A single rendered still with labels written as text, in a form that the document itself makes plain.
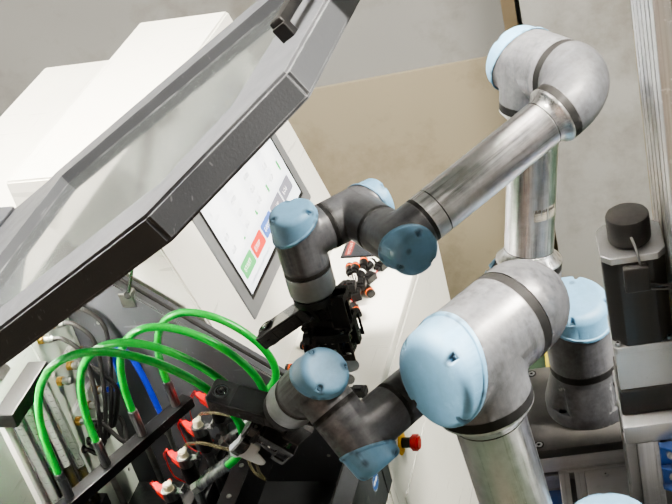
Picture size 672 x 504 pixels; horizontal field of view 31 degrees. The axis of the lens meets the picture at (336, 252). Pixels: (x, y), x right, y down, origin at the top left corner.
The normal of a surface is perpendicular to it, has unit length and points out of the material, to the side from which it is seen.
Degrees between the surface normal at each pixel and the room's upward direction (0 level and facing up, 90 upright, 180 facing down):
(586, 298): 8
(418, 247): 90
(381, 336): 0
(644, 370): 90
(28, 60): 90
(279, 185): 76
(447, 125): 90
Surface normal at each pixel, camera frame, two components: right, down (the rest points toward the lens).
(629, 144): -0.07, 0.55
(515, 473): 0.32, 0.35
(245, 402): -0.07, -0.67
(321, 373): 0.38, -0.44
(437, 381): -0.74, 0.40
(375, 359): -0.22, -0.82
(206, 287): 0.87, -0.26
